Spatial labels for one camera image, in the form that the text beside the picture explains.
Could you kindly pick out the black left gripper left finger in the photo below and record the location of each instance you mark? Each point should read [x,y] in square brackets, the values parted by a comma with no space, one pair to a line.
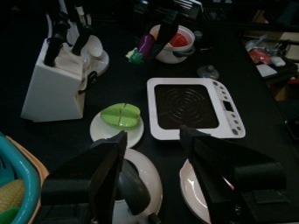
[77,180]

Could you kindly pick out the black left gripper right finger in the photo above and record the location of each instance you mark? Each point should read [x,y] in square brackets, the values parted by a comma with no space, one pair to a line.
[240,180]

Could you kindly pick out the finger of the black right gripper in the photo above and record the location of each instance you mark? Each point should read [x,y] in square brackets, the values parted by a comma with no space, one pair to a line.
[165,29]

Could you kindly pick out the purple toy eggplant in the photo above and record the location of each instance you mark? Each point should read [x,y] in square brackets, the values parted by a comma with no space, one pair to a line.
[145,44]

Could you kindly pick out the red toy food piece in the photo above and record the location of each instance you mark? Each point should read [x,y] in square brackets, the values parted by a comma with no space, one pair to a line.
[179,40]

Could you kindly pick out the white toy pot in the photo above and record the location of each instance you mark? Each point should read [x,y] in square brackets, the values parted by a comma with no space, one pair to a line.
[171,54]

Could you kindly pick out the teal plastic basket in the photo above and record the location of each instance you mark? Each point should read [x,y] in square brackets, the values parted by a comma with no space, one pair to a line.
[29,180]

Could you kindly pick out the white oval plate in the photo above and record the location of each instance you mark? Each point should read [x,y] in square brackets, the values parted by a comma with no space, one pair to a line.
[192,186]

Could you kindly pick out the small white plate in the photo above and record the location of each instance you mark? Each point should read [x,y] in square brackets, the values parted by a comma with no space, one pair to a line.
[102,132]

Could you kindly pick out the yellow toy corn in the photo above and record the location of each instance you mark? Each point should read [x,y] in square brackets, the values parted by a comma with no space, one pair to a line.
[10,194]

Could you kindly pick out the clear glass lid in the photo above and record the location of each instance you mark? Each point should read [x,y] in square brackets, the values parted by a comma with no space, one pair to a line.
[207,72]

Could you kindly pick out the white ladle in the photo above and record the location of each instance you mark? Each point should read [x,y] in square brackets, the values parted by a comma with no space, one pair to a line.
[94,45]

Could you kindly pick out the large white plate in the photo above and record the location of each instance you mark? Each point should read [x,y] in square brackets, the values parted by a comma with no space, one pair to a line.
[100,62]

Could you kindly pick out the clear plastic bag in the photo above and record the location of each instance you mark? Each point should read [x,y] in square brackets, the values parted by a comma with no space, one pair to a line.
[256,43]

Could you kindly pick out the green toy vegetable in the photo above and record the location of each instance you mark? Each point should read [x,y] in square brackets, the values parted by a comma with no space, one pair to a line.
[6,216]

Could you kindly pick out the red background object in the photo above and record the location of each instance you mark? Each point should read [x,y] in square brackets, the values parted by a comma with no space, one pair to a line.
[259,55]

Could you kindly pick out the green toy fruit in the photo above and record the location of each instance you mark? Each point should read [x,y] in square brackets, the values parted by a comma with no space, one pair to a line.
[121,115]

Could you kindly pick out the white toy induction stove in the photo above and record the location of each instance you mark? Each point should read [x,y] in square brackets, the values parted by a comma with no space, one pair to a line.
[187,108]

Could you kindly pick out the white paper sheet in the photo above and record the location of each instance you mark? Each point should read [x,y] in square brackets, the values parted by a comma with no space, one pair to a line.
[265,70]

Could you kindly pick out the small white bottle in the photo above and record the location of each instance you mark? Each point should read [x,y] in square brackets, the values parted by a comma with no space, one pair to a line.
[277,61]

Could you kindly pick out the white knife block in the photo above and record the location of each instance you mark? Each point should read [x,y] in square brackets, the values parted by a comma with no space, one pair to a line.
[52,87]

